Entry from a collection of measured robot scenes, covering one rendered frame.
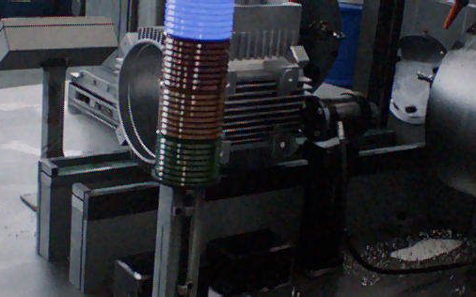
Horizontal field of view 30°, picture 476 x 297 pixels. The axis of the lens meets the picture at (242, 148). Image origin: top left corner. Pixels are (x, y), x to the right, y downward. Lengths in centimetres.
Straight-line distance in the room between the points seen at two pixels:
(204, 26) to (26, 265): 52
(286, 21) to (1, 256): 48
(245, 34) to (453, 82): 27
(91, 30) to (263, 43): 28
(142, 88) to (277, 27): 20
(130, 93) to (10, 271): 28
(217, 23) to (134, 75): 45
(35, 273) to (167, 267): 35
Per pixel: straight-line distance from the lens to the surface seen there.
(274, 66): 113
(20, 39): 126
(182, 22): 76
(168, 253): 83
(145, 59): 119
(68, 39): 128
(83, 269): 109
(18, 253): 121
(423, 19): 145
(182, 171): 79
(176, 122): 78
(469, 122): 110
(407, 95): 146
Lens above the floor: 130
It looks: 17 degrees down
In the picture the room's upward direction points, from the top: 6 degrees clockwise
